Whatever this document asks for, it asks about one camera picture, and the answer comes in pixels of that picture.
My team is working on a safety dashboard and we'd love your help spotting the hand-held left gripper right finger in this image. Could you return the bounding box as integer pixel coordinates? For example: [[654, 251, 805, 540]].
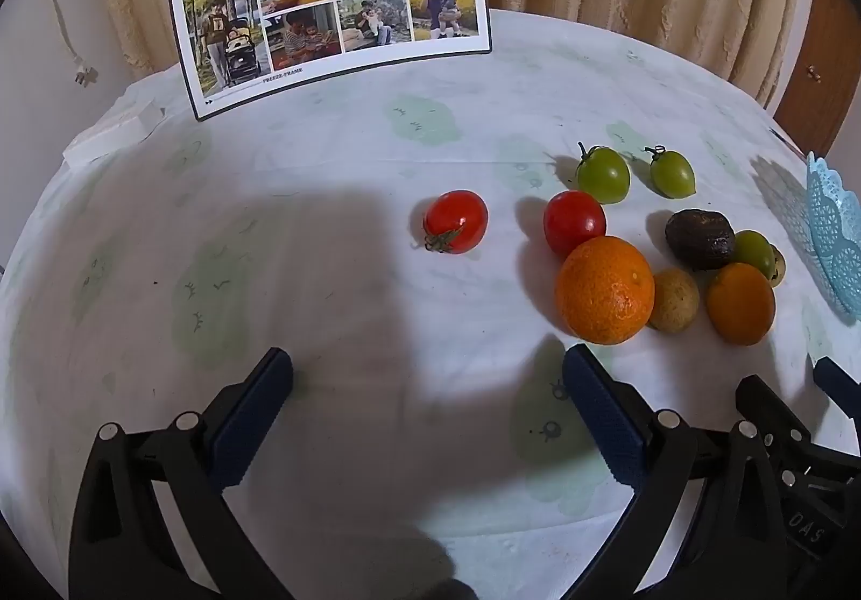
[[561, 343, 788, 600]]

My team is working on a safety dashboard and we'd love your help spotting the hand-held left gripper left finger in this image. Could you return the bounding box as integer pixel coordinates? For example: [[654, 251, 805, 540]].
[[67, 346, 295, 600]]

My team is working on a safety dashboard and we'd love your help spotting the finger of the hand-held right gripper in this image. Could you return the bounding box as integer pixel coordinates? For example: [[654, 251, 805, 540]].
[[735, 373, 814, 451], [813, 356, 861, 417]]

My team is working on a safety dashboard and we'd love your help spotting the small orange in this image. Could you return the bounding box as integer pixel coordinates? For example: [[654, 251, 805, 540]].
[[705, 262, 777, 345]]

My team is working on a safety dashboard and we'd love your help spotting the large orange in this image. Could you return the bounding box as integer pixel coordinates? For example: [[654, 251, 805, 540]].
[[555, 235, 656, 345]]

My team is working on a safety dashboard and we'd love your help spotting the light blue plastic basket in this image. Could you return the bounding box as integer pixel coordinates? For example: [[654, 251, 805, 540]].
[[806, 151, 861, 325]]

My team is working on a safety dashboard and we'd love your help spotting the small green tomato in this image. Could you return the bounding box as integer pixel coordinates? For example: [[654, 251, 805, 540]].
[[732, 230, 778, 281]]

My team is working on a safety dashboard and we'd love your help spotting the large green tomato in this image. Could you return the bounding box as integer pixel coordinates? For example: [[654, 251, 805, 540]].
[[576, 143, 632, 204]]

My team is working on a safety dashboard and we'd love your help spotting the red tomato with stem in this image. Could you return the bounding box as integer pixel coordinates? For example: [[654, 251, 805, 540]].
[[422, 189, 489, 255]]

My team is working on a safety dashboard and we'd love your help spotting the oval green tomato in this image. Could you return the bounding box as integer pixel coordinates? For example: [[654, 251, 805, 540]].
[[642, 146, 696, 199]]

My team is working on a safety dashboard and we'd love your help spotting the white printed tablecloth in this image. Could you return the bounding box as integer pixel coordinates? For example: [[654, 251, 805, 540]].
[[0, 8, 861, 600]]

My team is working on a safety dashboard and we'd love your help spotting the dark wrinkled fruit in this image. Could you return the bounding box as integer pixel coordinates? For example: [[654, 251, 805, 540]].
[[665, 209, 737, 270]]

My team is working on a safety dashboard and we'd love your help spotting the white box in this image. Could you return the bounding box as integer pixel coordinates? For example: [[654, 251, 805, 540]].
[[63, 98, 166, 167]]

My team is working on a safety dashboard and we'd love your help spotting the wooden door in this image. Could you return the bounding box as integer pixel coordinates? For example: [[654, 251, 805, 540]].
[[773, 0, 861, 157]]

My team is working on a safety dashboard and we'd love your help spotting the photo collage board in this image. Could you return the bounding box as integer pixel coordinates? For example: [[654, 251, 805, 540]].
[[167, 0, 493, 122]]

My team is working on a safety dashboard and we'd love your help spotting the white cable with plug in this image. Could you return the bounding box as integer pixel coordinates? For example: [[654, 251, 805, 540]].
[[44, 0, 98, 88]]

